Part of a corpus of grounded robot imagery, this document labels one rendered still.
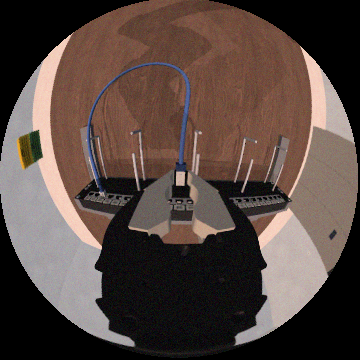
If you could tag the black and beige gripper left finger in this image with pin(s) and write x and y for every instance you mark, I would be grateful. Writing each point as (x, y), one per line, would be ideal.
(147, 212)

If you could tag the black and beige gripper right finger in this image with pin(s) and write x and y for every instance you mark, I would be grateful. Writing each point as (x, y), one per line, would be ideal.
(215, 213)

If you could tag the blue cable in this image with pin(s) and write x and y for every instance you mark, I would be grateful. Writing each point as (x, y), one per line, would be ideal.
(184, 121)

